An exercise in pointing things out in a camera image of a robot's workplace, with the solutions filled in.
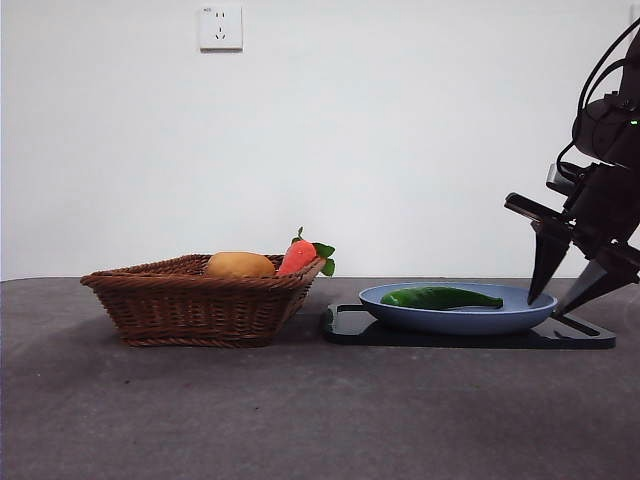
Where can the brown wicker basket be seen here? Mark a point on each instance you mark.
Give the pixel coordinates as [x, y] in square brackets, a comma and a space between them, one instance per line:
[200, 315]

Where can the green pepper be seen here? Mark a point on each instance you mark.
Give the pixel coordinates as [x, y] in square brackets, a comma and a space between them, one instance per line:
[435, 297]

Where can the yellow-brown potato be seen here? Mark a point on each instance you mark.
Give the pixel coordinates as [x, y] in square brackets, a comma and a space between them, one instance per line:
[240, 265]

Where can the black cutting board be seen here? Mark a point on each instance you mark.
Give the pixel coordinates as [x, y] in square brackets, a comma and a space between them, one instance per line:
[350, 330]

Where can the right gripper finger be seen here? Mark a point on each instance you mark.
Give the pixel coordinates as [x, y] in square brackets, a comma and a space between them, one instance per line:
[547, 260]
[590, 287]

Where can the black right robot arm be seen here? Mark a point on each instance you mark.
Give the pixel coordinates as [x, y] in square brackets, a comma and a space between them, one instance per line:
[612, 130]

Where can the blue round plate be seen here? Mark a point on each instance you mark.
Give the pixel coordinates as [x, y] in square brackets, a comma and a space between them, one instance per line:
[450, 320]

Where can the orange toy carrot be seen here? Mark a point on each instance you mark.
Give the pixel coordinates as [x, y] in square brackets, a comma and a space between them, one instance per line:
[297, 257]

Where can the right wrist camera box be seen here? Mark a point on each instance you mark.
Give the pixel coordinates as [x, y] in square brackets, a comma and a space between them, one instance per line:
[562, 179]

